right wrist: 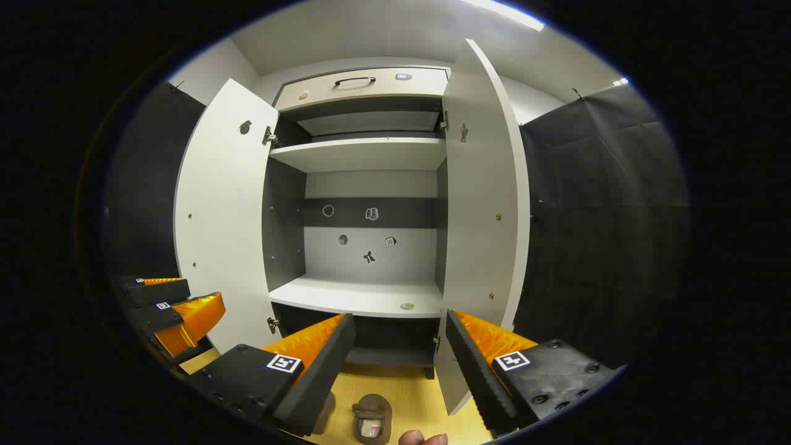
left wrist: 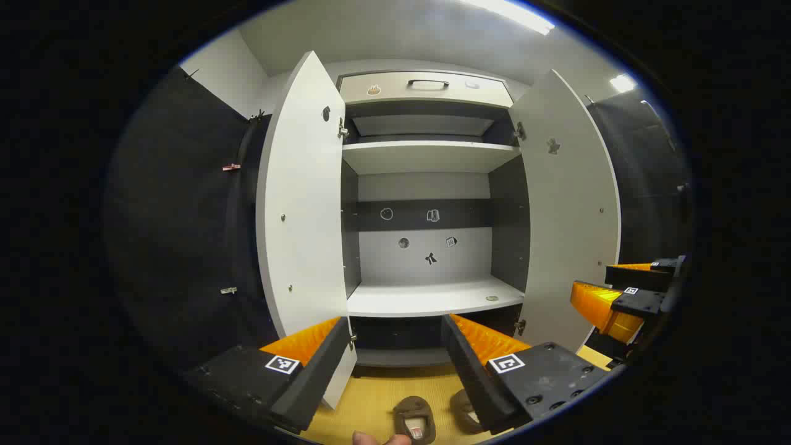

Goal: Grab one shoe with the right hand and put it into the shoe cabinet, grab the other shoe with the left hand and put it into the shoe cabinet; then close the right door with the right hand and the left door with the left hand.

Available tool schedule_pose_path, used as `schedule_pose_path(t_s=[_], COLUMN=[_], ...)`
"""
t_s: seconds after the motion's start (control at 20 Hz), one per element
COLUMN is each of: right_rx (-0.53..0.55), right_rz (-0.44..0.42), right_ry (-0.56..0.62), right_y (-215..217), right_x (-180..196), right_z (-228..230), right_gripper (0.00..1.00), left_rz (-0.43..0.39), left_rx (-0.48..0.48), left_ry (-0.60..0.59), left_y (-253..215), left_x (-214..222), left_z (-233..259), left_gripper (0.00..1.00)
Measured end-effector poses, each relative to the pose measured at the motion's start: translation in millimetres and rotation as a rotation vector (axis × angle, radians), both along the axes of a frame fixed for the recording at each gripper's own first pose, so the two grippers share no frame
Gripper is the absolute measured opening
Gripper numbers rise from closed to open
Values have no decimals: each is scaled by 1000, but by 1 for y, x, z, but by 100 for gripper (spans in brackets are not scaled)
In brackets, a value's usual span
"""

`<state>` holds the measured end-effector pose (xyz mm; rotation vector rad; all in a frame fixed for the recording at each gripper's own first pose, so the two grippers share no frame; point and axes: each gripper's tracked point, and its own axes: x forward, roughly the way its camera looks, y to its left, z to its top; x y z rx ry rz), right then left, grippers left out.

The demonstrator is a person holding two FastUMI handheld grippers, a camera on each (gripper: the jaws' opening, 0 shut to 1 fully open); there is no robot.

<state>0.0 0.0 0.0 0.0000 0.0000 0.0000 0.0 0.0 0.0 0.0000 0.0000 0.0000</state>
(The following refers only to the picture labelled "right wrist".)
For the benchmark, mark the brown shoe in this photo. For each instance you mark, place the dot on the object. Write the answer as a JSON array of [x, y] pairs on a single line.
[[372, 408]]

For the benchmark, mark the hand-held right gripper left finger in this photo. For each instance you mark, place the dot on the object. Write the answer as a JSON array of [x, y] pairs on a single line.
[[321, 371]]

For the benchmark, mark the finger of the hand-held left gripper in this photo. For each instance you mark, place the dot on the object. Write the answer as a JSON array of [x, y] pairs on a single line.
[[151, 318], [157, 292]]

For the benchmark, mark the black backdrop cloth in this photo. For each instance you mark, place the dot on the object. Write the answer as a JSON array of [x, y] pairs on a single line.
[[605, 216]]

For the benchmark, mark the ceiling light strip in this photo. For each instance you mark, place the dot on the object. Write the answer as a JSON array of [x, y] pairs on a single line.
[[507, 13]]

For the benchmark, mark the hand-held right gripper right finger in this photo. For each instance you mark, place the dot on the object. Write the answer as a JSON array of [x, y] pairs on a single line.
[[476, 371]]

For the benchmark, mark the beige cabinet drawer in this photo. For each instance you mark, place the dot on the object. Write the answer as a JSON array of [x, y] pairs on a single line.
[[371, 93]]

